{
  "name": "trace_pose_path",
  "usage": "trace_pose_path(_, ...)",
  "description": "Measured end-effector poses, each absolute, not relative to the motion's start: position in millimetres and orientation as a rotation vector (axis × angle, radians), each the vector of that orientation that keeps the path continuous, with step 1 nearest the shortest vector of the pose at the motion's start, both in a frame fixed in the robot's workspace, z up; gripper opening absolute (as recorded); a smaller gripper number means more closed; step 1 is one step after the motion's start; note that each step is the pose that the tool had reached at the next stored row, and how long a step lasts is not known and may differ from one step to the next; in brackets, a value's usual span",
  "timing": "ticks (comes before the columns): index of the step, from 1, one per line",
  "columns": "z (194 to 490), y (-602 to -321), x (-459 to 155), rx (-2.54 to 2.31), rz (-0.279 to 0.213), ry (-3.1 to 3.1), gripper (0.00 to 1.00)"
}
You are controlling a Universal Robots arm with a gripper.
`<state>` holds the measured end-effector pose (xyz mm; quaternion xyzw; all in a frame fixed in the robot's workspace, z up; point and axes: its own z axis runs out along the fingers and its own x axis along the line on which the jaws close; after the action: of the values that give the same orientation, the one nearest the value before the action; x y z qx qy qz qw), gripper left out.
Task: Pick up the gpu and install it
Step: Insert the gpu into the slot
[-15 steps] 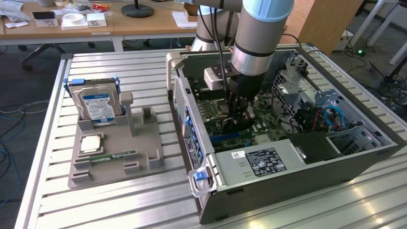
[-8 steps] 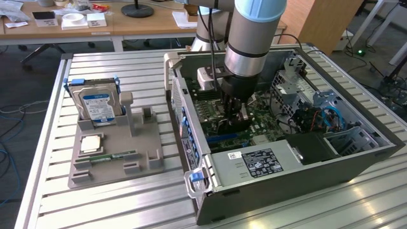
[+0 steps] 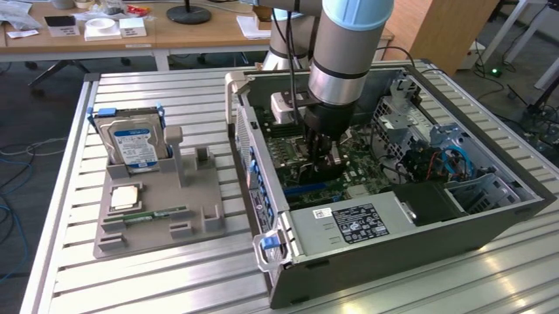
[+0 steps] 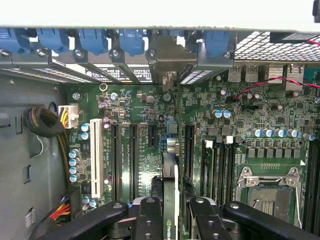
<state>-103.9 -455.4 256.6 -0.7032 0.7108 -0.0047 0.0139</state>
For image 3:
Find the clear plastic bag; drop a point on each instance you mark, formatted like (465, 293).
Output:
(18, 16)

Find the wooden cabinet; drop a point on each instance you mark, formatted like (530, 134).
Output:
(437, 32)

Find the metal socket cover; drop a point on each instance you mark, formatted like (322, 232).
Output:
(348, 136)

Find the long PCIe expansion slot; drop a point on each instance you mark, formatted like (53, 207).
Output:
(306, 190)

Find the white box with black lid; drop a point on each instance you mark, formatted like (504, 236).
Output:
(62, 31)

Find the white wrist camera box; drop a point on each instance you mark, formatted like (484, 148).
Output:
(282, 109)

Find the small white box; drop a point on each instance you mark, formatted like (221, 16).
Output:
(476, 55)

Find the grey power supply unit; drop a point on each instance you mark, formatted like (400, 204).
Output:
(314, 233)

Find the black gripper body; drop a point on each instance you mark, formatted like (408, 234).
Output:
(330, 121)

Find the black device green light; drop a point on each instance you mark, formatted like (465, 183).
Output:
(496, 72)

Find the hard disk in blue caddy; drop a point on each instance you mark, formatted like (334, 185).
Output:
(133, 144)

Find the silver CPU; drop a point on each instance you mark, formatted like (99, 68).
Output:
(125, 196)

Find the green RAM stick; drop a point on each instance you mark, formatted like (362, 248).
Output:
(145, 216)

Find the graphics card with metal bracket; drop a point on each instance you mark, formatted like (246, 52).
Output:
(326, 175)

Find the white tape roll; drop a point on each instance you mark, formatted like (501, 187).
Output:
(101, 23)

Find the wooden desk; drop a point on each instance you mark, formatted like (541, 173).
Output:
(197, 32)

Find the brown cardboard box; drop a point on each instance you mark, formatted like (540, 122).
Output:
(262, 13)

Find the open dark PC case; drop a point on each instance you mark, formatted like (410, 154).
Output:
(385, 268)

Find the plain white box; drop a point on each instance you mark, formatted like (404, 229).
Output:
(133, 27)

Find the green motherboard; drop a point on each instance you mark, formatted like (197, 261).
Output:
(362, 176)

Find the black office chair base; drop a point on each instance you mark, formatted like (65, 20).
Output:
(49, 76)

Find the white paper stack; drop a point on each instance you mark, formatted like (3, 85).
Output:
(254, 27)

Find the black round lamp base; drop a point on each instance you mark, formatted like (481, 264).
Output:
(188, 15)

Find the grey parts rack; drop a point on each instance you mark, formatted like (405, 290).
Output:
(176, 202)

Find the white paper slip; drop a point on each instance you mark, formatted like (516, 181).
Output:
(22, 33)

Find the white frame table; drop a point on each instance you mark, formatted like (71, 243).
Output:
(548, 76)

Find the metal disk bay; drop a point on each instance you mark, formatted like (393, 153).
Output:
(489, 194)

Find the silver chipset heatsink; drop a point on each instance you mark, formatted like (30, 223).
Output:
(357, 191)

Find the blue case latch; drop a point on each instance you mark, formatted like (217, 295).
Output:
(269, 243)

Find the perforated metal drive cage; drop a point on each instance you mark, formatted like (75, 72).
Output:
(393, 131)

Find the CPU socket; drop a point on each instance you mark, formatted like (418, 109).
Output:
(293, 147)

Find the grey cup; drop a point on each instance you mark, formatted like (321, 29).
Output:
(63, 4)

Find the red small parts pack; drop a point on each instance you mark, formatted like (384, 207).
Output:
(137, 11)

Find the flat white box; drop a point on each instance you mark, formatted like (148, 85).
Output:
(103, 36)

